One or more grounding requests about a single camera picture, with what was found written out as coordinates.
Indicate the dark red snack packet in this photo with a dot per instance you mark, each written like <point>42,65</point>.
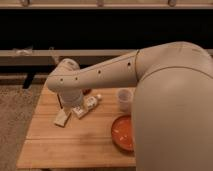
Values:
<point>86,91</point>

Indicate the white rectangular packet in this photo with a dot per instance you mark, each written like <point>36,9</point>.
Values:
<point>62,117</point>

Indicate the orange ceramic bowl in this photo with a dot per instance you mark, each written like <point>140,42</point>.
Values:
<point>121,133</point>

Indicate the clear plastic cup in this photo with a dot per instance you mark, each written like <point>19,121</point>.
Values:
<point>124,98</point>

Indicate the wooden table board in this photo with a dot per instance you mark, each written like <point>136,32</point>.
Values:
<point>82,143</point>

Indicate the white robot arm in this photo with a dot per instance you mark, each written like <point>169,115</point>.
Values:
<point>172,109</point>

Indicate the grey metal rail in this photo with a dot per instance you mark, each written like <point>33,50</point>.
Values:
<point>27,57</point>

